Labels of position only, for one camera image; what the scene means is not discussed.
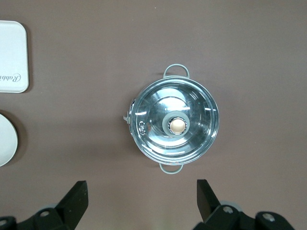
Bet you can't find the steel pot with grey handles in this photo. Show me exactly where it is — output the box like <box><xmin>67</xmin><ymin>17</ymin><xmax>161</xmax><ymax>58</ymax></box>
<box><xmin>123</xmin><ymin>63</ymin><xmax>219</xmax><ymax>175</ymax></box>

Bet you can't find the glass lid with grey knob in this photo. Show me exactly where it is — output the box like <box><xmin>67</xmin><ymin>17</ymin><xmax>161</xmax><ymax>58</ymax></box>
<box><xmin>130</xmin><ymin>76</ymin><xmax>219</xmax><ymax>166</ymax></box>

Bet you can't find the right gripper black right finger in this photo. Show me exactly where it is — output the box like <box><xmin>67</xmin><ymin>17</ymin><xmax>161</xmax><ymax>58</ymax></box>
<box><xmin>194</xmin><ymin>179</ymin><xmax>295</xmax><ymax>230</ymax></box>

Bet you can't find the white round plate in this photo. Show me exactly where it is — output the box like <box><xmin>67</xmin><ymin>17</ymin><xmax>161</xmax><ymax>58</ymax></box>
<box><xmin>0</xmin><ymin>113</ymin><xmax>19</xmax><ymax>167</ymax></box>

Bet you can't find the white rectangular tray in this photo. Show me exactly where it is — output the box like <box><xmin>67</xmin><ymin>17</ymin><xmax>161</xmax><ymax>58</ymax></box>
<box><xmin>0</xmin><ymin>21</ymin><xmax>29</xmax><ymax>93</ymax></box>

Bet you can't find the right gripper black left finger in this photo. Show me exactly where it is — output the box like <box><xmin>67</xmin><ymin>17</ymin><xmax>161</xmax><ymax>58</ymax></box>
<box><xmin>25</xmin><ymin>181</ymin><xmax>89</xmax><ymax>230</ymax></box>

